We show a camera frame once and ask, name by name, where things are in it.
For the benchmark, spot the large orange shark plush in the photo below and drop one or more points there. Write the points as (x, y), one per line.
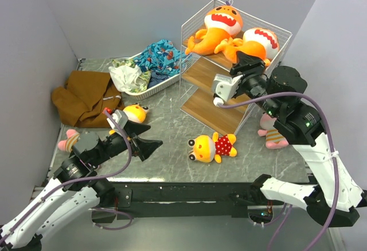
(222, 22)

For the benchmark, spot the pink frog plush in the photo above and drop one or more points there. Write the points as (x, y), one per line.
(72, 138)
(274, 139)

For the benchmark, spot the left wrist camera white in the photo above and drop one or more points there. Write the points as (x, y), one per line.
(115, 117)

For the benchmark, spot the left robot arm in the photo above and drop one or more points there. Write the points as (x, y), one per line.
(75, 187)

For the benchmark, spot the blue patterned cloth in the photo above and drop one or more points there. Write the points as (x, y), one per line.
(162, 60)

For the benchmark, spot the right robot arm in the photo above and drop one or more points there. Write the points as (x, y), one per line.
(334, 199)

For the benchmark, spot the white wire wooden shelf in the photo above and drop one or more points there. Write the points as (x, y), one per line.
(230, 117)

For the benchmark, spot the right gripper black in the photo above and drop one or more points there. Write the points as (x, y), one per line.
(245, 61)

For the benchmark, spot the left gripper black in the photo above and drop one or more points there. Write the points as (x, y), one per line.
(144, 148)

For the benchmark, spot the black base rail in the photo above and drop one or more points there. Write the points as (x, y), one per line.
(178, 199)

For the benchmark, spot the pink frog plush left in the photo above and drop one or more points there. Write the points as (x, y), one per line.
(72, 138)

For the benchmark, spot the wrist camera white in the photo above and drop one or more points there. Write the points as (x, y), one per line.
(224, 88)
(115, 117)

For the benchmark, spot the brown garment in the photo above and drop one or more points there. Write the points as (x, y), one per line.
(83, 98)

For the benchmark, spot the white laundry basket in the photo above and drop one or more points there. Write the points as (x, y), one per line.
(163, 85)

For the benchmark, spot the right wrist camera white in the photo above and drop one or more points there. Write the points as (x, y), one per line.
(224, 88)

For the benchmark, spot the yellow frog plush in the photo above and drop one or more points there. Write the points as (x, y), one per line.
(136, 113)
(205, 149)

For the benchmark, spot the pink frog plush right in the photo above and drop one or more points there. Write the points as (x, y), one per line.
(274, 139)

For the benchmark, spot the white green cloth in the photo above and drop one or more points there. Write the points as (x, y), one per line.
(127, 76)

